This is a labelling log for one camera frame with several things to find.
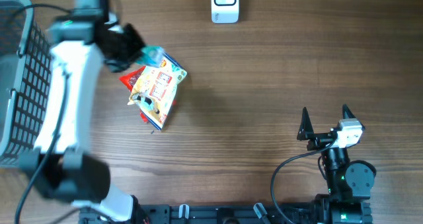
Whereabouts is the white barcode scanner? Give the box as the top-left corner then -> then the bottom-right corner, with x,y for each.
211,0 -> 239,24

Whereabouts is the grey plastic basket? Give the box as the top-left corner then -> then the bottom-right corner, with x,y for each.
1,0 -> 51,168

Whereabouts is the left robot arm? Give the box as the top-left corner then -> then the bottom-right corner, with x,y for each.
19,0 -> 148,223

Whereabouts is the black camera cable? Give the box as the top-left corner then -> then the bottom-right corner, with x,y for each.
270,139 -> 338,224

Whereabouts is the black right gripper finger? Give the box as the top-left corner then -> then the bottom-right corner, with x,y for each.
342,104 -> 365,130
297,107 -> 315,141

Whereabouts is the yellow wet wipes pack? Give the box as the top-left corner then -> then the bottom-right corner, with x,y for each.
128,53 -> 188,130

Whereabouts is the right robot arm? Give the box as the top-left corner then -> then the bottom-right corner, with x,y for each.
297,105 -> 377,224

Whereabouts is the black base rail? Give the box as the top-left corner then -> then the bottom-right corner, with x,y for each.
78,202 -> 373,224

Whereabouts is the red candy bag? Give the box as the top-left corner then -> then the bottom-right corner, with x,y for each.
119,66 -> 150,124

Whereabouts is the green tissue pack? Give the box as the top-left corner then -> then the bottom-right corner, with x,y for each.
135,46 -> 165,68

